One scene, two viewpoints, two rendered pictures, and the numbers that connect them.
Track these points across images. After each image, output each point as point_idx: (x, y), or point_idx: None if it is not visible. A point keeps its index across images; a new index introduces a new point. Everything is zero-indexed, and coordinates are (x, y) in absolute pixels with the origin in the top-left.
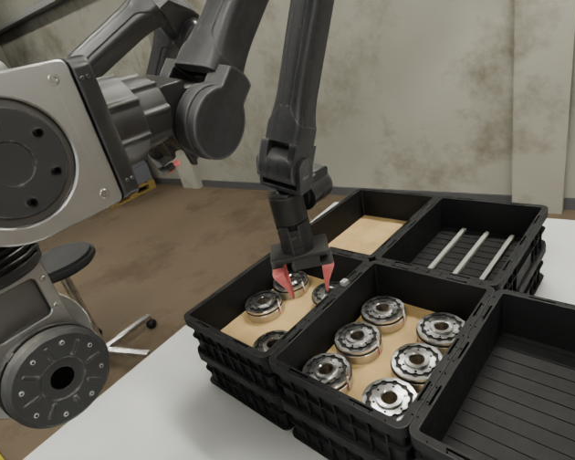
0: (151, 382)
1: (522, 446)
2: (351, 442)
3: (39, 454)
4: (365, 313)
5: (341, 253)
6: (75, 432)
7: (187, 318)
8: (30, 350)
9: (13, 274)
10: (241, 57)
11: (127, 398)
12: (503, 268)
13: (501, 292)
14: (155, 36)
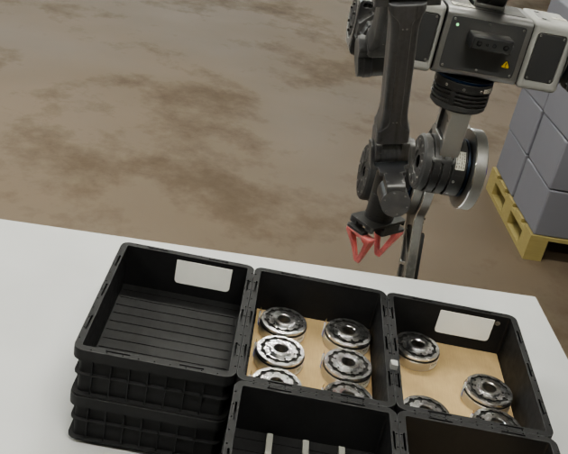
0: (541, 382)
1: (185, 328)
2: None
3: (538, 320)
4: (361, 391)
5: (445, 417)
6: (538, 336)
7: (505, 314)
8: (423, 134)
9: (432, 96)
10: (371, 40)
11: (540, 366)
12: (237, 404)
13: (229, 372)
14: None
